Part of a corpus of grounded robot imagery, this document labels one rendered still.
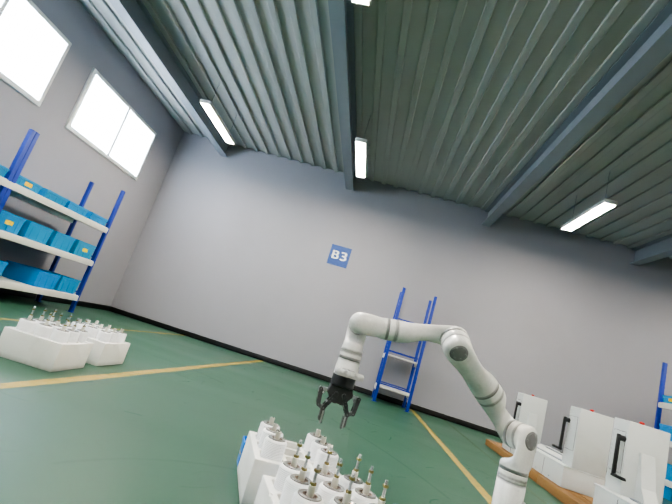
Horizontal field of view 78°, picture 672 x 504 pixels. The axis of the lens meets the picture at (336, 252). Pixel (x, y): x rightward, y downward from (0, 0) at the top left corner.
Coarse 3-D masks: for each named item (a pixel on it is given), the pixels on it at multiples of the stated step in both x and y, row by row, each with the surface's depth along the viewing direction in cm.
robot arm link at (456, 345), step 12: (444, 336) 132; (456, 336) 128; (468, 336) 132; (444, 348) 129; (456, 348) 127; (468, 348) 127; (456, 360) 129; (468, 360) 128; (468, 372) 130; (480, 372) 130; (468, 384) 133; (480, 384) 131; (492, 384) 132; (480, 396) 133
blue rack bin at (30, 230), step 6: (24, 222) 495; (30, 222) 494; (24, 228) 494; (30, 228) 497; (36, 228) 505; (42, 228) 513; (48, 228) 521; (18, 234) 493; (24, 234) 492; (30, 234) 500; (36, 234) 508; (42, 234) 516; (48, 234) 525; (36, 240) 511; (42, 240) 519
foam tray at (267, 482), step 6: (264, 480) 145; (270, 480) 146; (264, 486) 142; (270, 486) 140; (258, 492) 147; (264, 492) 140; (270, 492) 135; (276, 492) 137; (258, 498) 144; (264, 498) 138; (270, 498) 132; (276, 498) 132
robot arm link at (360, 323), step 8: (360, 312) 131; (352, 320) 130; (360, 320) 129; (368, 320) 130; (376, 320) 131; (384, 320) 132; (352, 328) 130; (360, 328) 129; (368, 328) 129; (376, 328) 130; (384, 328) 130; (376, 336) 131; (384, 336) 131
